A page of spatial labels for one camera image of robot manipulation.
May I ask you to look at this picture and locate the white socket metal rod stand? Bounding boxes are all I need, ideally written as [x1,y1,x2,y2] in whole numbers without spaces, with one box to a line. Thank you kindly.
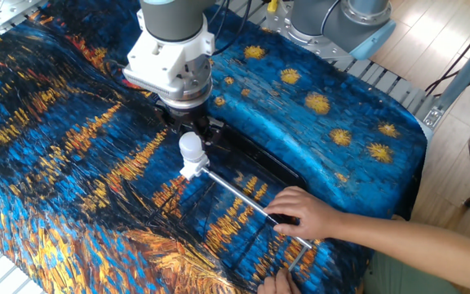
[179,153,315,273]

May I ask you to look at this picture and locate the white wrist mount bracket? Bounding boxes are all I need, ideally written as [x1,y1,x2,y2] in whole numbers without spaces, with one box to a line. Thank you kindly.
[121,7,216,101]

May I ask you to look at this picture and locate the black plastic tray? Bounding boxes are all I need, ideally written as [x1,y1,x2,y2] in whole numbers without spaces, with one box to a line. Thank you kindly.
[202,122,310,224]

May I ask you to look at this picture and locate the person's left hand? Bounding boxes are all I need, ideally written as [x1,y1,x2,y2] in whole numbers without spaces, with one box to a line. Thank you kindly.
[256,267,301,294]

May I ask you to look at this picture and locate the person's right forearm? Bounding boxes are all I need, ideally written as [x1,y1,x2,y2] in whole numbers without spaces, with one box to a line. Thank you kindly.
[339,212,470,294]

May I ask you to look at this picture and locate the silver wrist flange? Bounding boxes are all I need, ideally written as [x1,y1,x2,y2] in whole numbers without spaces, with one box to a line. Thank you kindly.
[153,56,214,110]

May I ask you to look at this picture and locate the starry night painting tablecloth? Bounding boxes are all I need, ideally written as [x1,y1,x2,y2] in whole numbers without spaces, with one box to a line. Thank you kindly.
[0,0,428,294]

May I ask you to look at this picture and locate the white light bulb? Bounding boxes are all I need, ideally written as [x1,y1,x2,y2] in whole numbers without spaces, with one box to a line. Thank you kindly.
[178,131,206,163]

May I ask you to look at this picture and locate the person's right hand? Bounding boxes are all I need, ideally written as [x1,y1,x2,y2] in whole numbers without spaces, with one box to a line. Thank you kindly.
[263,185,344,241]

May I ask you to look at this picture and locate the black floor cables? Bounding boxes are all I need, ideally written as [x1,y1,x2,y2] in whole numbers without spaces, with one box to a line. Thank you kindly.
[424,11,470,97]

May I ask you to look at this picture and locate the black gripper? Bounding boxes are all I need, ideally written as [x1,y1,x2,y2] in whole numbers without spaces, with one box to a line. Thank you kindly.
[164,105,224,146]

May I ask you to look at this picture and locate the aluminium frame strut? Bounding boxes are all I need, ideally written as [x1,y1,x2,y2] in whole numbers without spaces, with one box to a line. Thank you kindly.
[422,34,470,127]

